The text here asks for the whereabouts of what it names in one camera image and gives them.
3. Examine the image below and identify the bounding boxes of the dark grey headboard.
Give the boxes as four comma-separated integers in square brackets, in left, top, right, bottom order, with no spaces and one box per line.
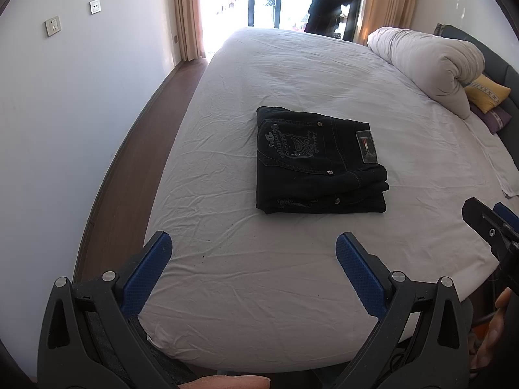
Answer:
[434,23,519,138]

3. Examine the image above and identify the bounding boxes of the white folded cloth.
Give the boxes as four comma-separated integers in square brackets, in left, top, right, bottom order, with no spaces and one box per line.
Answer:
[466,124,519,198]

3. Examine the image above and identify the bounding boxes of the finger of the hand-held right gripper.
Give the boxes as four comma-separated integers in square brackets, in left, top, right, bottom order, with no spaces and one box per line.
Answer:
[462,197,519,253]
[492,203,519,238]

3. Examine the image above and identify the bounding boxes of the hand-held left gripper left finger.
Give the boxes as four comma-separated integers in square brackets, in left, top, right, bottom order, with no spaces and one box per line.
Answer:
[36,231,173,389]

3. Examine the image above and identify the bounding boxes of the purple pillow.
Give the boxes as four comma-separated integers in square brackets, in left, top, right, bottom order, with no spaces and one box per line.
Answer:
[470,103,512,135]

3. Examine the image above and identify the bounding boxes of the beige curtain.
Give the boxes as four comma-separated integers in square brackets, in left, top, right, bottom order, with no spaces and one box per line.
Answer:
[353,0,418,47]
[172,0,208,62]

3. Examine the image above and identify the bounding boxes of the person's right hand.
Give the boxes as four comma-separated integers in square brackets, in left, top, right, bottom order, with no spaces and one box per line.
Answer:
[469,287,513,380]

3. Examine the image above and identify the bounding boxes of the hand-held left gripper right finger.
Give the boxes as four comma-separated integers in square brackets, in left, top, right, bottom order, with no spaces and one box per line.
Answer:
[324,232,474,389]

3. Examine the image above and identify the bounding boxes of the rolled white duvet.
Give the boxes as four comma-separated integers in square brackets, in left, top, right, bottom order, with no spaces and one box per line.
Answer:
[367,27,486,119]

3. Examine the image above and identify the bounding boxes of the black pants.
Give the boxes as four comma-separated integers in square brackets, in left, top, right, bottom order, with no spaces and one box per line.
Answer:
[255,106,390,215]

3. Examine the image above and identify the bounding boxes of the yellow pillow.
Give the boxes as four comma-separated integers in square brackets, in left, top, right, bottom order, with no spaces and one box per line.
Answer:
[463,74,511,114]

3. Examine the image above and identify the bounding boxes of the black hanging garment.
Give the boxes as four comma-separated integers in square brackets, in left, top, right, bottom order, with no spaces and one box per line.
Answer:
[304,0,354,35]

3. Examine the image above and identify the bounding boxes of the person's left hand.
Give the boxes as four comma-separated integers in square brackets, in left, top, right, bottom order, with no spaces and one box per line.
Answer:
[178,375,272,389]

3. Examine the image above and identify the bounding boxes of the bed with white sheet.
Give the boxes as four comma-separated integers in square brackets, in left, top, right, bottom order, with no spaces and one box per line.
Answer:
[144,28,519,375]

